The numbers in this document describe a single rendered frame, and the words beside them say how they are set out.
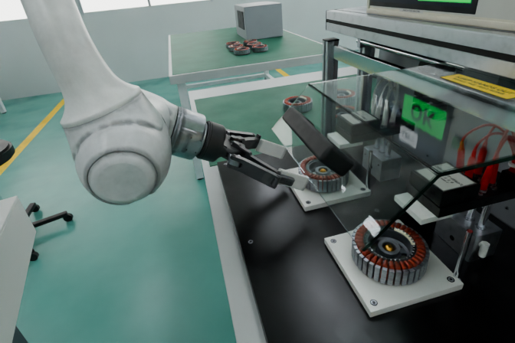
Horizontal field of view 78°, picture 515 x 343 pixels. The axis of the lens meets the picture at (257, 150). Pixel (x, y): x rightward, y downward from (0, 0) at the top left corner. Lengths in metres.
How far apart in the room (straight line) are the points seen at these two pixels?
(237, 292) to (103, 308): 1.15
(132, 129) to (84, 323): 1.35
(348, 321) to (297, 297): 0.08
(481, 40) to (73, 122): 0.49
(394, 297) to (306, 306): 0.13
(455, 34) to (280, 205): 0.43
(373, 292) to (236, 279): 0.22
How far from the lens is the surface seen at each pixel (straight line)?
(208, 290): 1.56
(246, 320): 0.54
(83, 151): 0.39
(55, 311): 1.78
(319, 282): 0.55
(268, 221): 0.65
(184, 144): 0.57
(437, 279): 0.58
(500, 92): 0.44
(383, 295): 0.53
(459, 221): 0.62
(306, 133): 0.32
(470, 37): 0.51
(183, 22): 5.06
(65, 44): 0.42
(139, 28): 5.08
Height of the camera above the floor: 1.19
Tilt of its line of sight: 28 degrees down
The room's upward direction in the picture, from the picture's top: 5 degrees counter-clockwise
